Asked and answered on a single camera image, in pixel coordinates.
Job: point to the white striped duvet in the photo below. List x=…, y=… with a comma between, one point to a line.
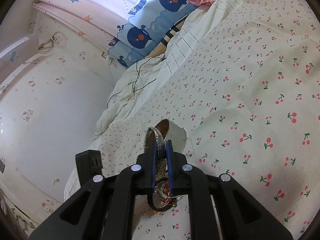
x=140, y=81

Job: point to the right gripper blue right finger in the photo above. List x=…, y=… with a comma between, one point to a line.
x=219, y=207

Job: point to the round silver metal tin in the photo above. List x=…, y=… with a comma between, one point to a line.
x=173, y=132

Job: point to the engraved silver bangle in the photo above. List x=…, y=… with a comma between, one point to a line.
x=154, y=136

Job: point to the blue whale print curtain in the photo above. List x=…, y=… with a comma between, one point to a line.
x=142, y=25

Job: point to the tan striped pillow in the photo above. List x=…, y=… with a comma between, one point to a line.
x=162, y=46

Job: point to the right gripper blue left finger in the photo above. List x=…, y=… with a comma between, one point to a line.
x=103, y=207

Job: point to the cherry print bed sheet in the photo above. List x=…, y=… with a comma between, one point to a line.
x=248, y=99

